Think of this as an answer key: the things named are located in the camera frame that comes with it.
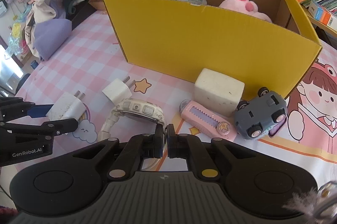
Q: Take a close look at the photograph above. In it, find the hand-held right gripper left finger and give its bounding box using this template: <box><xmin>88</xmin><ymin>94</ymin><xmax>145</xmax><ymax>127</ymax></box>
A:
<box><xmin>63</xmin><ymin>124</ymin><xmax>167</xmax><ymax>180</ymax></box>

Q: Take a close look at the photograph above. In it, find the yellow cardboard box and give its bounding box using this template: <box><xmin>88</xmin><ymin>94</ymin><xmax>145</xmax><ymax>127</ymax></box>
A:
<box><xmin>103</xmin><ymin>0</ymin><xmax>323</xmax><ymax>99</ymax></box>

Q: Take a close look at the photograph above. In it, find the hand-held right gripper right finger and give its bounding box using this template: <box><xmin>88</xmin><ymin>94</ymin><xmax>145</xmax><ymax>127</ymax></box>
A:
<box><xmin>167</xmin><ymin>124</ymin><xmax>264</xmax><ymax>180</ymax></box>

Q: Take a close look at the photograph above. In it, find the small white charger plug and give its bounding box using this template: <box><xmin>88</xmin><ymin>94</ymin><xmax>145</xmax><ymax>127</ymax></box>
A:
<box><xmin>102</xmin><ymin>76</ymin><xmax>132</xmax><ymax>104</ymax></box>

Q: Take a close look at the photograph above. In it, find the white ribbed power adapter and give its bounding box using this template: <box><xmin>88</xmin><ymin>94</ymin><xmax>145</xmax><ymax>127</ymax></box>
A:
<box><xmin>46</xmin><ymin>91</ymin><xmax>87</xmax><ymax>121</ymax></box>

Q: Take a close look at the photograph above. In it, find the pink plush toy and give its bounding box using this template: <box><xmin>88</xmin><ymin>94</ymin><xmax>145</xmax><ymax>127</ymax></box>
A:
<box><xmin>218</xmin><ymin>0</ymin><xmax>273</xmax><ymax>23</ymax></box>

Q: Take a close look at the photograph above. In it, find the cream sponge block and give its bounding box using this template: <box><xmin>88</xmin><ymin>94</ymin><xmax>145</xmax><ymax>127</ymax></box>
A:
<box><xmin>193</xmin><ymin>68</ymin><xmax>245</xmax><ymax>117</ymax></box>

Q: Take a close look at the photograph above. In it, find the orange and blue box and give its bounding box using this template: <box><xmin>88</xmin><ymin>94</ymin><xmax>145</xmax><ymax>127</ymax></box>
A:
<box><xmin>307</xmin><ymin>0</ymin><xmax>337</xmax><ymax>29</ymax></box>

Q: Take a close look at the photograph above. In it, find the pink utility knife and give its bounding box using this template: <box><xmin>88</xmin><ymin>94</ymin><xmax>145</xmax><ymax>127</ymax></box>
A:
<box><xmin>180</xmin><ymin>99</ymin><xmax>237</xmax><ymax>142</ymax></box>

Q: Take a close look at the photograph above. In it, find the white wristwatch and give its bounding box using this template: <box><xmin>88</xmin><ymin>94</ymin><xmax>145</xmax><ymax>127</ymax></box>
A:
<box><xmin>97</xmin><ymin>98</ymin><xmax>168</xmax><ymax>171</ymax></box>

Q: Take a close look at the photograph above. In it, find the purple garment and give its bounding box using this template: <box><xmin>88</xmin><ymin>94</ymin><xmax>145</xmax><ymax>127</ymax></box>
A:
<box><xmin>34</xmin><ymin>20</ymin><xmax>73</xmax><ymax>61</ymax></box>

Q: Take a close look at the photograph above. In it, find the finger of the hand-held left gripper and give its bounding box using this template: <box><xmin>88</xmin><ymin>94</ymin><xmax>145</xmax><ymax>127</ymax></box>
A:
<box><xmin>0</xmin><ymin>97</ymin><xmax>54</xmax><ymax>121</ymax></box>
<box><xmin>0</xmin><ymin>119</ymin><xmax>79</xmax><ymax>139</ymax></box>

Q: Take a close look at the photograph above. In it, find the pink printed desktop mat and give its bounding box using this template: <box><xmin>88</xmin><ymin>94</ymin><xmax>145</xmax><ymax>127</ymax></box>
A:
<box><xmin>14</xmin><ymin>6</ymin><xmax>337</xmax><ymax>179</ymax></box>

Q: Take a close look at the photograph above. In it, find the grey toy car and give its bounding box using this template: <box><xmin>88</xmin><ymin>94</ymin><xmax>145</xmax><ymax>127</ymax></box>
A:
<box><xmin>234</xmin><ymin>87</ymin><xmax>288</xmax><ymax>140</ymax></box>

